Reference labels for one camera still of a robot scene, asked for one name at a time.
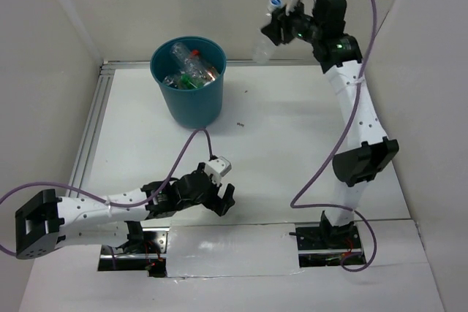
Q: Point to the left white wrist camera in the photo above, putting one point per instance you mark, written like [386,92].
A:
[216,169]

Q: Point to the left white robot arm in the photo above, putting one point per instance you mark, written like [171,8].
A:
[48,222]

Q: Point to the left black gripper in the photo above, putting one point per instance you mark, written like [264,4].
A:
[220,207]

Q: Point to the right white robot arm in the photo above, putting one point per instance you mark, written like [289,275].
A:
[364,148]

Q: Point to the clear bottle red cap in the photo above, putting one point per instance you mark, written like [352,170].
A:
[211,72]

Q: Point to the green plastic bottle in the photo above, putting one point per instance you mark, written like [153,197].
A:
[185,82]

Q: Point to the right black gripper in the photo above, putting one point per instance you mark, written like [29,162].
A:
[273,29]

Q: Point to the silver tape sheet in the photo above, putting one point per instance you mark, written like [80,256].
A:
[232,251]

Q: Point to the clear bottle blue cap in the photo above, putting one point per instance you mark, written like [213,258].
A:
[264,45]

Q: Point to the clear labelled bottle white cap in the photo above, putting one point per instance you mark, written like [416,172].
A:
[173,81]

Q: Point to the aluminium frame rail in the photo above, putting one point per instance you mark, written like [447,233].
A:
[96,114]

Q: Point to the clear crushed bottle white cap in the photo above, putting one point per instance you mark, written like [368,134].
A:
[189,62]

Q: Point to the teal plastic bin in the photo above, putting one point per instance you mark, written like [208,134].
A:
[194,108]

